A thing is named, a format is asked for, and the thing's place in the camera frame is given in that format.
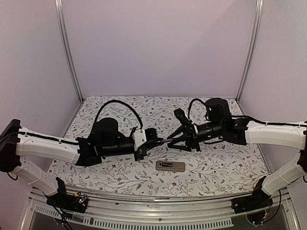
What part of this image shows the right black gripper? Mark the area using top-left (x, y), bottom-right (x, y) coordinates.
top-left (167, 121), bottom-right (224, 151)

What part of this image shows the white remote control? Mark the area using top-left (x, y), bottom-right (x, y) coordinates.
top-left (155, 161), bottom-right (186, 172)

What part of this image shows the black battery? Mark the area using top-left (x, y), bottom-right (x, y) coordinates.
top-left (161, 138), bottom-right (173, 142)

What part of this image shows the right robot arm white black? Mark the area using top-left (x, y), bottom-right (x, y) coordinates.
top-left (168, 98), bottom-right (307, 209)

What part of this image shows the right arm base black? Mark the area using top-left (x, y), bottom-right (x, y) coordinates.
top-left (231, 176), bottom-right (273, 214)

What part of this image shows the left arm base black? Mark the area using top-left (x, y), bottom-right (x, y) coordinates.
top-left (47, 177), bottom-right (88, 214)

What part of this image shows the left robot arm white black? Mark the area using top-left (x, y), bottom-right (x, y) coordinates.
top-left (0, 117), bottom-right (166, 208)

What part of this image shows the floral patterned table mat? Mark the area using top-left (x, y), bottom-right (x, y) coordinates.
top-left (48, 96), bottom-right (269, 196)

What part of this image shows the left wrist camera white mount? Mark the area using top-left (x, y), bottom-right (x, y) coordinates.
top-left (132, 128), bottom-right (158, 151)

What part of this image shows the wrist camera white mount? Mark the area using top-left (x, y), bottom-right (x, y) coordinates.
top-left (132, 128), bottom-right (158, 151)
top-left (174, 108), bottom-right (199, 135)

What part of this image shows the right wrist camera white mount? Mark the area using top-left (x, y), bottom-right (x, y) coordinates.
top-left (174, 108), bottom-right (199, 135)

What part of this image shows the right black camera cable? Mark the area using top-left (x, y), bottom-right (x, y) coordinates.
top-left (187, 97), bottom-right (208, 120)

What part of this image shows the black camera cable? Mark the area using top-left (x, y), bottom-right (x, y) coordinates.
top-left (187, 97), bottom-right (208, 120)
top-left (94, 100), bottom-right (144, 131)

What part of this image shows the left black camera cable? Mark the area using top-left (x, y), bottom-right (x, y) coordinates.
top-left (94, 100), bottom-right (144, 131)

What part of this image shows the right aluminium frame post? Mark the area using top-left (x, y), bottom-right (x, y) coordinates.
top-left (236, 0), bottom-right (264, 104)

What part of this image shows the aluminium frame post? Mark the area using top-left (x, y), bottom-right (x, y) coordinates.
top-left (54, 0), bottom-right (84, 103)
top-left (236, 0), bottom-right (264, 104)

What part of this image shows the front aluminium rail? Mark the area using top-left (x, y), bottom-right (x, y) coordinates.
top-left (20, 185), bottom-right (300, 230)

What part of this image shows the left aluminium frame post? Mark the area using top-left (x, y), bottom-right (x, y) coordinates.
top-left (54, 0), bottom-right (84, 103)

